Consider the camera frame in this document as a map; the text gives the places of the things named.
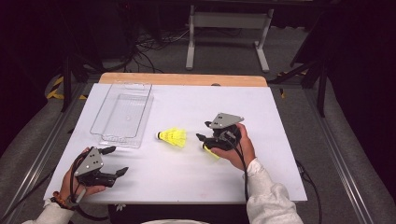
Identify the aluminium floor rail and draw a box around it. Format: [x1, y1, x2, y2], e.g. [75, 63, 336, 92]
[0, 83, 92, 224]
[303, 88, 375, 224]

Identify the yellow black floor tape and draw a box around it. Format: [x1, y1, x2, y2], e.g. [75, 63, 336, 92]
[46, 76, 88, 101]

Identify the bundle of black floor cables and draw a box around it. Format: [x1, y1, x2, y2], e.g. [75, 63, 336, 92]
[102, 27, 244, 74]

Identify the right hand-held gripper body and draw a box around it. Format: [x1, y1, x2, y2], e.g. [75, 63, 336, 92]
[202, 112, 245, 152]

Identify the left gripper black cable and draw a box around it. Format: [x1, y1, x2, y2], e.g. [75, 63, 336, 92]
[68, 151, 110, 222]

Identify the white metal stand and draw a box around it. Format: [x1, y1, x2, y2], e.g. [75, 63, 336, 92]
[185, 4, 275, 74]

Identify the person's right hand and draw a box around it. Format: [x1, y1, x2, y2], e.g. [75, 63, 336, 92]
[210, 123, 257, 172]

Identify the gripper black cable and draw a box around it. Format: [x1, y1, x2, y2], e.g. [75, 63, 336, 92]
[68, 151, 110, 222]
[223, 130, 250, 203]

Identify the yellow plastic shuttlecock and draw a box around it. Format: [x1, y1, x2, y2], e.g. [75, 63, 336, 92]
[169, 128, 188, 149]
[156, 126, 180, 147]
[202, 143, 220, 160]

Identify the brown bead bracelet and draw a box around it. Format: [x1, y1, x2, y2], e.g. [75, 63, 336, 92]
[50, 190, 74, 209]

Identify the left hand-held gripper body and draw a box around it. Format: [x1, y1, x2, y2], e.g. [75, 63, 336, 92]
[74, 147, 118, 188]

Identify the person's left hand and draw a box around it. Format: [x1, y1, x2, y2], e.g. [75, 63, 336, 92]
[59, 147, 107, 202]

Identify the black floor cable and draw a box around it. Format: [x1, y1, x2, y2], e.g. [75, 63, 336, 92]
[294, 159, 324, 224]

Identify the person's black garment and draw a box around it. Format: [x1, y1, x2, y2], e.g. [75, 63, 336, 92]
[106, 203, 250, 224]

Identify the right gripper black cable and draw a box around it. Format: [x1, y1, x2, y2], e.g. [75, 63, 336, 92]
[223, 130, 250, 203]

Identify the clear plastic container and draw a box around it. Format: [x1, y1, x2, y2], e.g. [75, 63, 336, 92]
[89, 82, 155, 149]

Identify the black stand leg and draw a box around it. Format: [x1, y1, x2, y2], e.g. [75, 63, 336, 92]
[267, 59, 328, 119]
[60, 55, 74, 113]

